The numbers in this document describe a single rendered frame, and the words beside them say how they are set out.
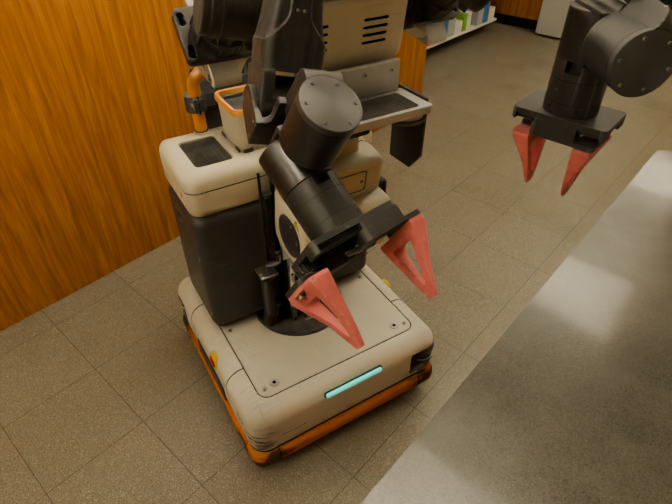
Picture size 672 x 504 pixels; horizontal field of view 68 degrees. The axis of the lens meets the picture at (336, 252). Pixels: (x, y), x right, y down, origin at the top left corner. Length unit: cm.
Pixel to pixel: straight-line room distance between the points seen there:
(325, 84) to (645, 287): 54
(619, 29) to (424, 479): 44
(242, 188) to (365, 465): 87
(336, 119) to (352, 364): 109
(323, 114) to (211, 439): 137
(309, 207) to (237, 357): 106
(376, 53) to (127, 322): 145
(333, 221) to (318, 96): 11
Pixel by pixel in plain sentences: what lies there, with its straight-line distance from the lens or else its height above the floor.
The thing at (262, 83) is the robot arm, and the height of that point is 124.
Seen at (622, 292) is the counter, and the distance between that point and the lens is 78.
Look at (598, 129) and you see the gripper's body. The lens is 59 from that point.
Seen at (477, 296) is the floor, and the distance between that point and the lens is 210.
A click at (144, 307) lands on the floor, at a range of 212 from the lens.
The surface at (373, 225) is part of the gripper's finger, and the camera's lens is 46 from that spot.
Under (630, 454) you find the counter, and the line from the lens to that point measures 61.
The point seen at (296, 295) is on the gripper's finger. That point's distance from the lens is 45.
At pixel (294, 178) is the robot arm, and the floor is 117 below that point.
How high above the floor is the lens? 141
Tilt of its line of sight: 39 degrees down
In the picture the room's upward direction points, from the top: straight up
